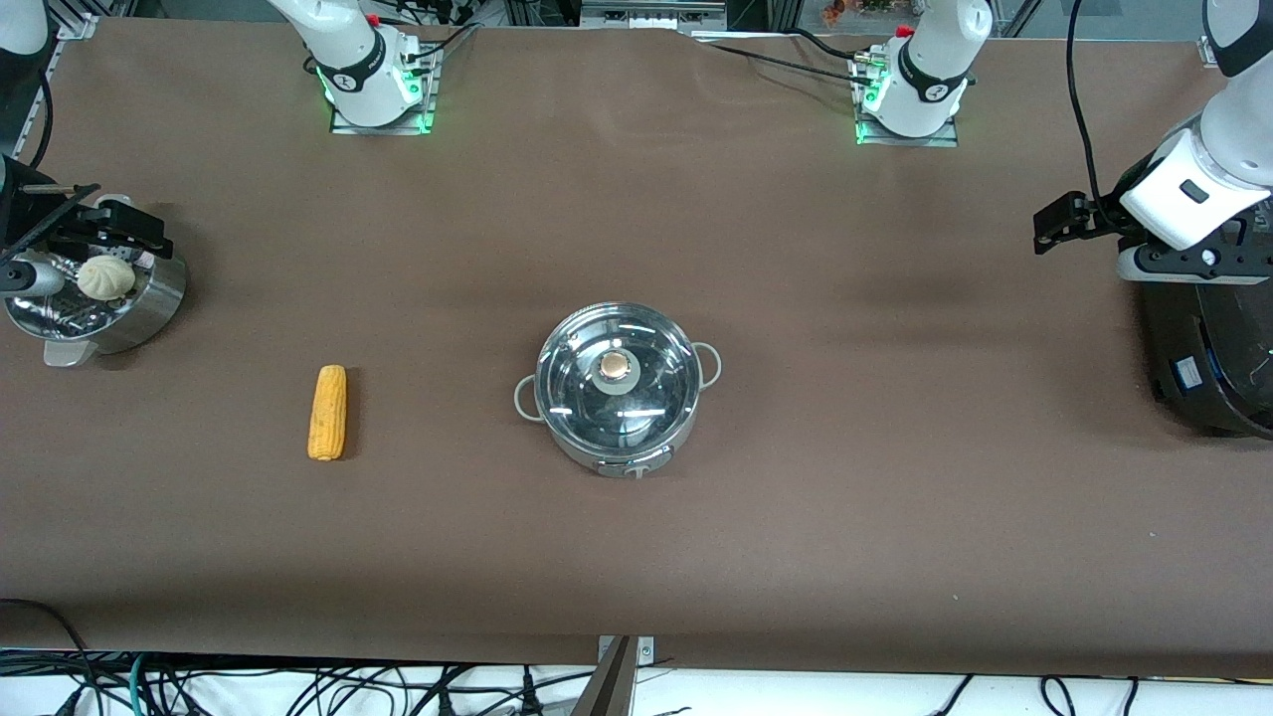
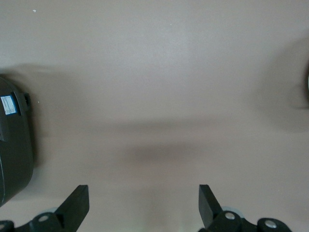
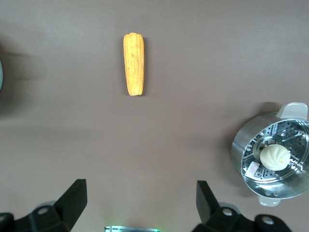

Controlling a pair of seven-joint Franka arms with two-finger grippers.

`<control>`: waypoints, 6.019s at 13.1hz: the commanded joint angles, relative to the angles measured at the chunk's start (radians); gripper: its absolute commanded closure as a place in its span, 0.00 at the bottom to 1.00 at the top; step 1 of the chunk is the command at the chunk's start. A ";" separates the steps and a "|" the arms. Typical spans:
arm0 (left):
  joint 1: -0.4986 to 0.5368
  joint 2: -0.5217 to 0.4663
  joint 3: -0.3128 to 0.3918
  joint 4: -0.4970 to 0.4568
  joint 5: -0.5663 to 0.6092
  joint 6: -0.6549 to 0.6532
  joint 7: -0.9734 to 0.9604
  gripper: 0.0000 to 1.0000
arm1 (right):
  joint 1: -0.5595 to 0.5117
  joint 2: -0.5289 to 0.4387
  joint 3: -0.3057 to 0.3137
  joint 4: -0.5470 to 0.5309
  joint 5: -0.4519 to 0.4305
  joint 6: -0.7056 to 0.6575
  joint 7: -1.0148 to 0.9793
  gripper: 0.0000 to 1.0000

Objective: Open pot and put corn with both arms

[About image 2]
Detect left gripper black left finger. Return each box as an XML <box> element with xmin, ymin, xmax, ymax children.
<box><xmin>0</xmin><ymin>185</ymin><xmax>89</xmax><ymax>232</ymax></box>

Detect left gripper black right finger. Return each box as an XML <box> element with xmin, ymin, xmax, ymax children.
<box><xmin>197</xmin><ymin>184</ymin><xmax>294</xmax><ymax>232</ymax></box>

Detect stainless steel pot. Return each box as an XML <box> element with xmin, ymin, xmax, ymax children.
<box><xmin>306</xmin><ymin>58</ymin><xmax>309</xmax><ymax>109</ymax></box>

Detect black rice cooker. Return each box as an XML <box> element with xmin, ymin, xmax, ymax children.
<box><xmin>0</xmin><ymin>74</ymin><xmax>35</xmax><ymax>209</ymax></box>

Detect brown table cover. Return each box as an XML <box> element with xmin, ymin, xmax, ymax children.
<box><xmin>0</xmin><ymin>0</ymin><xmax>309</xmax><ymax>232</ymax></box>

